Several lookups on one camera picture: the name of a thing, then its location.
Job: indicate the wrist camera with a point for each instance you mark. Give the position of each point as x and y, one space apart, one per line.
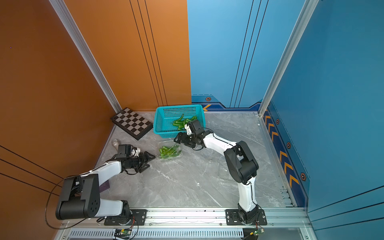
135 152
187 127

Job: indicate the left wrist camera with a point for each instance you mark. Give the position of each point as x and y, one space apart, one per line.
135 152

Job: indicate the green pepper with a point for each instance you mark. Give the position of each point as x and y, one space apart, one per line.
179 121
185 121

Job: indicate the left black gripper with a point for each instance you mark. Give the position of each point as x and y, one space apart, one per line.
147 158

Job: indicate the black white checkerboard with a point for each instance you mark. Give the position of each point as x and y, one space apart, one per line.
132 123

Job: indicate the teal plastic basket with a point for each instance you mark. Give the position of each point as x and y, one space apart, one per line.
170 120

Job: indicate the purple cube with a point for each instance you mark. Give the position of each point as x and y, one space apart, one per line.
104 186

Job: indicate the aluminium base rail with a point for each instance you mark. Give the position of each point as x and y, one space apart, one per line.
196 224

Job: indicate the left circuit board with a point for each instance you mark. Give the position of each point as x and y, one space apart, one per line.
122 234

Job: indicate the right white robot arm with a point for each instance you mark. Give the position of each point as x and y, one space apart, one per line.
242 166

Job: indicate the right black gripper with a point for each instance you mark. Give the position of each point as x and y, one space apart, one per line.
184 140

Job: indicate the aluminium frame post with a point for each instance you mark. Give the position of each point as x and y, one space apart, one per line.
294 39
74 32

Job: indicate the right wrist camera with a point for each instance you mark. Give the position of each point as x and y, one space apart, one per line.
187 127

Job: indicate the right aluminium frame post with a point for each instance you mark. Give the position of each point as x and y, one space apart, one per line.
294 39

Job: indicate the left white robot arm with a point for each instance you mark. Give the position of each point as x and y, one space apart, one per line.
80 195

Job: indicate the clear pepper container front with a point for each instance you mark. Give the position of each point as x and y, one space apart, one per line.
168 150

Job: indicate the circuit board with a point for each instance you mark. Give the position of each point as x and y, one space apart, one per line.
257 232
122 234

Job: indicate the left aluminium frame post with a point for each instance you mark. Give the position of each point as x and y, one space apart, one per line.
74 32

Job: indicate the right circuit board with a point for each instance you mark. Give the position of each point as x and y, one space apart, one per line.
257 232

